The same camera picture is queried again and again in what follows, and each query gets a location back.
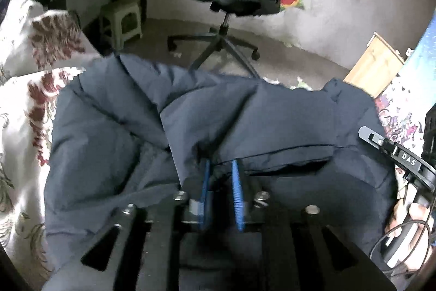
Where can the navy padded jacket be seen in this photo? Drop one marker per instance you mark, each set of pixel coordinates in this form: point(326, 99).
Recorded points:
point(136, 127)

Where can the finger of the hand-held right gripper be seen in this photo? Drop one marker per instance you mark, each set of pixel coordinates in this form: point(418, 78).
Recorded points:
point(372, 138)

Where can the pale green plastic stool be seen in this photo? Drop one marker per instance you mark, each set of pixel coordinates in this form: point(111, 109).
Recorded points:
point(119, 9)

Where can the person's right hand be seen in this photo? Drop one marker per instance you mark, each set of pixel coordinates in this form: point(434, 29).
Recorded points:
point(414, 219)

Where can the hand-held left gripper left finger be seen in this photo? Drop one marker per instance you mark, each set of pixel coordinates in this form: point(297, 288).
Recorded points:
point(205, 195)

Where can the floral bed cover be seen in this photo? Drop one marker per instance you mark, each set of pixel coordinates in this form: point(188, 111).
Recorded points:
point(20, 141)

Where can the scattered paper scraps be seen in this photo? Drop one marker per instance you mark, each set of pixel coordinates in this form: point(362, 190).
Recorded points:
point(301, 83)

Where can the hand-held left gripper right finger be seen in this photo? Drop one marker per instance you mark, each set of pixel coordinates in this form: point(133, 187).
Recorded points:
point(238, 199)

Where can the blue printed curtain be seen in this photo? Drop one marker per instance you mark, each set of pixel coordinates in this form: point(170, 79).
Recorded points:
point(402, 113)

